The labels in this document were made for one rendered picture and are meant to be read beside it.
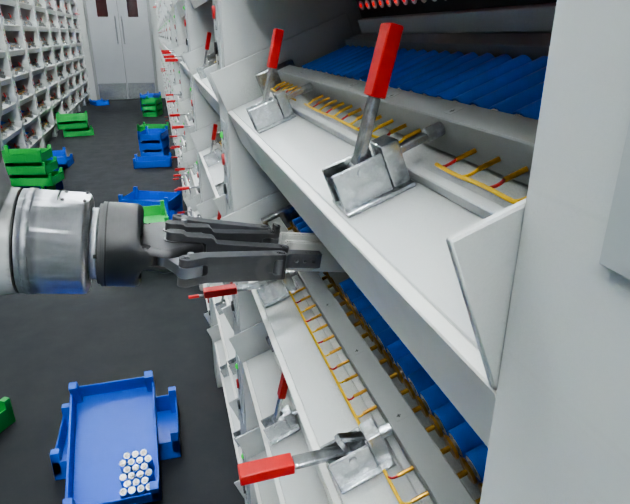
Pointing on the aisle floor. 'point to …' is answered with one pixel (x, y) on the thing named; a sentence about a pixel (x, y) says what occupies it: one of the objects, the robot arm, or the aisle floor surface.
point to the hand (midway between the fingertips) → (315, 252)
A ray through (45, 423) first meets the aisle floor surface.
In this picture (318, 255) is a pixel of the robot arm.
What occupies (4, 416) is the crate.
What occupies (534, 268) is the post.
